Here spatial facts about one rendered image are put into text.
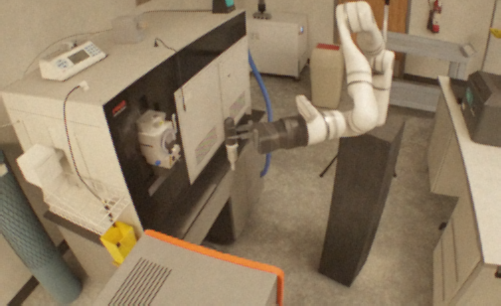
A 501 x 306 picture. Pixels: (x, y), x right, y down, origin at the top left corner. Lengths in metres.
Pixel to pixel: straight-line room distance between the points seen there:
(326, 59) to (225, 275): 2.99
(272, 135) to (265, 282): 0.36
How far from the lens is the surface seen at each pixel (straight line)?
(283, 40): 4.29
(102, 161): 1.20
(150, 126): 1.17
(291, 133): 0.78
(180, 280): 0.88
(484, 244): 1.43
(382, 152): 1.45
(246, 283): 0.85
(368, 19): 0.99
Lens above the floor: 1.85
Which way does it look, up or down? 34 degrees down
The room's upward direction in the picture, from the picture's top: 3 degrees counter-clockwise
